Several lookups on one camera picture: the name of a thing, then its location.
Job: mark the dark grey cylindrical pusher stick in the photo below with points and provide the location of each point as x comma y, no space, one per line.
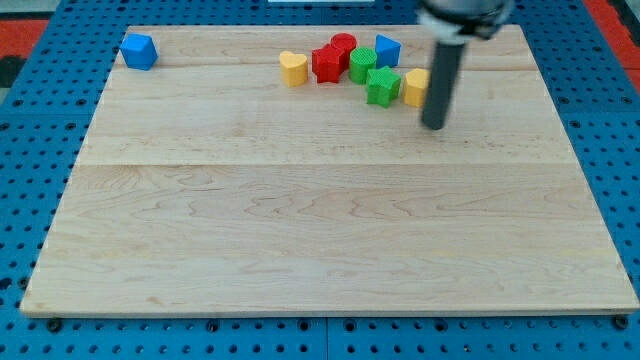
445,68

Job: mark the blue triangle block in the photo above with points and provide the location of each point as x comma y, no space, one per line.
387,50

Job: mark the green star block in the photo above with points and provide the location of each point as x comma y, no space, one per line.
382,86

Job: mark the red star block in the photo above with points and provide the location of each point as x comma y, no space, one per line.
326,63

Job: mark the yellow hexagon block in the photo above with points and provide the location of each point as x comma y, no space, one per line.
415,87

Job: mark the green cylinder block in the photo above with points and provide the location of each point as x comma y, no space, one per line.
361,60

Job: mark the red cylinder block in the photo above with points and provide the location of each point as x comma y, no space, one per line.
345,42

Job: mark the yellow heart block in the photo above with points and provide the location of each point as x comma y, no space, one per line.
294,68

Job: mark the wooden board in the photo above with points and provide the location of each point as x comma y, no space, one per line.
206,188

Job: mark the blue cube block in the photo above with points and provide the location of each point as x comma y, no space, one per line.
138,51

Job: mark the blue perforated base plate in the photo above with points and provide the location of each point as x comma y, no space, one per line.
45,116

